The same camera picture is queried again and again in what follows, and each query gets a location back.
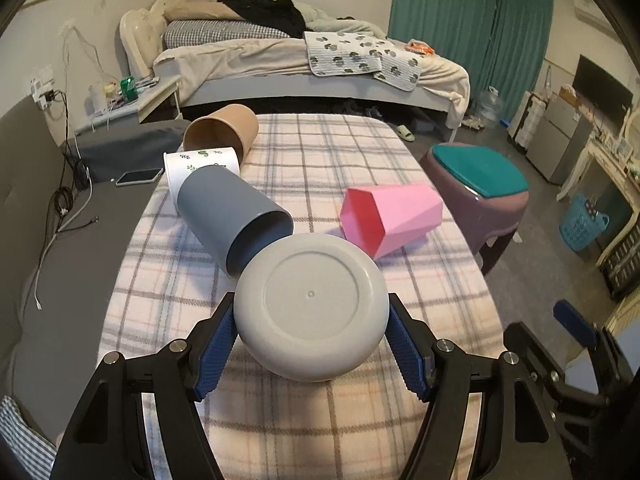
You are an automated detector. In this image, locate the green slipper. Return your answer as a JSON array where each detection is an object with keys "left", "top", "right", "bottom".
[{"left": 395, "top": 125, "right": 416, "bottom": 142}]

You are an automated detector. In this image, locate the patterned white mat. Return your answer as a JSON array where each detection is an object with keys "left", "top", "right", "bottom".
[{"left": 304, "top": 32, "right": 394, "bottom": 77}]

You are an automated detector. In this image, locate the grey sofa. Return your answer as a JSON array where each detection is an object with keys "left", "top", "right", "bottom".
[{"left": 1, "top": 98, "right": 186, "bottom": 440}]

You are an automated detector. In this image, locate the wall power socket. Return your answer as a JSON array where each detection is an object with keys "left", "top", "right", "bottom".
[{"left": 29, "top": 65, "right": 55, "bottom": 110}]

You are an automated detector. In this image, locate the black clothing on bed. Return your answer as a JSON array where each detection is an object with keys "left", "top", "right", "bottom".
[{"left": 217, "top": 0, "right": 307, "bottom": 39}]

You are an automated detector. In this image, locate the bed with beige sheets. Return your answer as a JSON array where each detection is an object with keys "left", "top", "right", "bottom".
[{"left": 119, "top": 0, "right": 471, "bottom": 130}]

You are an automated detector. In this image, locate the green can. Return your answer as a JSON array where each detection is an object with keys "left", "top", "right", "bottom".
[{"left": 119, "top": 76, "right": 138, "bottom": 103}]

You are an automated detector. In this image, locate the white bedside table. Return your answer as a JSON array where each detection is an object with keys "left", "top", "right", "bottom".
[{"left": 75, "top": 76, "right": 181, "bottom": 134}]

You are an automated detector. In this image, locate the striped grey pillow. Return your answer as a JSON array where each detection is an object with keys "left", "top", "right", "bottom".
[{"left": 163, "top": 20, "right": 288, "bottom": 49}]

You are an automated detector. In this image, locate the white plastic cup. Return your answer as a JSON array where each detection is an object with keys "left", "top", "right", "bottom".
[{"left": 233, "top": 233, "right": 390, "bottom": 382}]

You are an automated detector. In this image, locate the white green printed cup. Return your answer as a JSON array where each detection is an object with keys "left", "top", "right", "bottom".
[{"left": 163, "top": 148, "right": 240, "bottom": 206}]

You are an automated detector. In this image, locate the plaid tablecloth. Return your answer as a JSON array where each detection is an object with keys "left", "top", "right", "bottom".
[{"left": 99, "top": 114, "right": 502, "bottom": 479}]

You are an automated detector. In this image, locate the checkered blue cloth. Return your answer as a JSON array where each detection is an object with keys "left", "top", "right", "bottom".
[{"left": 1, "top": 396, "right": 56, "bottom": 480}]

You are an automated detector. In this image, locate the blue laundry basket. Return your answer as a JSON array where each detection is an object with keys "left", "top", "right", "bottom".
[{"left": 559, "top": 193, "right": 610, "bottom": 252}]

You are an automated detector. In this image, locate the purple stool teal cushion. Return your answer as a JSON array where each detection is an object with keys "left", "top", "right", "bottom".
[{"left": 420, "top": 142, "right": 529, "bottom": 274}]

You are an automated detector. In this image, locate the grey blue plastic cup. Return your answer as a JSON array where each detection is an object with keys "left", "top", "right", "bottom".
[{"left": 177, "top": 166, "right": 294, "bottom": 278}]

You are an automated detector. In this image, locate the teal curtain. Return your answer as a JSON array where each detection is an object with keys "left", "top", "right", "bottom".
[{"left": 390, "top": 0, "right": 553, "bottom": 120}]

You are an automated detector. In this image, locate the black television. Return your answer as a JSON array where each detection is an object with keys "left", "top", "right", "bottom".
[{"left": 573, "top": 55, "right": 632, "bottom": 129}]

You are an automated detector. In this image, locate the smartphone on sofa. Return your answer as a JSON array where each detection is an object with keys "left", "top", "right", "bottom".
[{"left": 115, "top": 168, "right": 164, "bottom": 186}]

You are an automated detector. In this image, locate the white charging cable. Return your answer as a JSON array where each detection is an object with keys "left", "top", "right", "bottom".
[{"left": 34, "top": 169, "right": 94, "bottom": 310}]

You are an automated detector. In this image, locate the pink angular cup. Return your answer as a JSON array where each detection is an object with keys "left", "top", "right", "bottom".
[{"left": 340, "top": 184, "right": 444, "bottom": 259}]

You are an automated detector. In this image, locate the clear water jug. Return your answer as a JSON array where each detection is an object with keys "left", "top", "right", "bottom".
[{"left": 476, "top": 86, "right": 503, "bottom": 128}]

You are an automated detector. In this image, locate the brown paper cup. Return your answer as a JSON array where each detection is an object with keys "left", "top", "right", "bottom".
[{"left": 183, "top": 103, "right": 259, "bottom": 165}]

